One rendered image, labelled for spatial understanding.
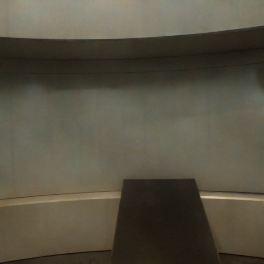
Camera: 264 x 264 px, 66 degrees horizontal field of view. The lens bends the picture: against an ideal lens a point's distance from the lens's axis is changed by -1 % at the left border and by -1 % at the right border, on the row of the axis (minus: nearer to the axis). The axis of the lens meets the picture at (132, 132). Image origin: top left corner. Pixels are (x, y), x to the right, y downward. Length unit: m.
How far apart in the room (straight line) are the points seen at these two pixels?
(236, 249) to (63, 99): 0.47
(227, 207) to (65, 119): 0.38
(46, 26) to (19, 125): 0.21
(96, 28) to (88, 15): 0.03
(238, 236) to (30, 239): 0.41
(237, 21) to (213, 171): 0.28
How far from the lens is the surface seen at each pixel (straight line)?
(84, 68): 0.48
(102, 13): 0.41
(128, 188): 0.43
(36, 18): 0.42
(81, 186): 0.48
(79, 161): 0.47
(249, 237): 0.49
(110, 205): 0.45
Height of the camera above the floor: 0.26
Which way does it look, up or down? 1 degrees down
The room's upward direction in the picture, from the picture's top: 2 degrees counter-clockwise
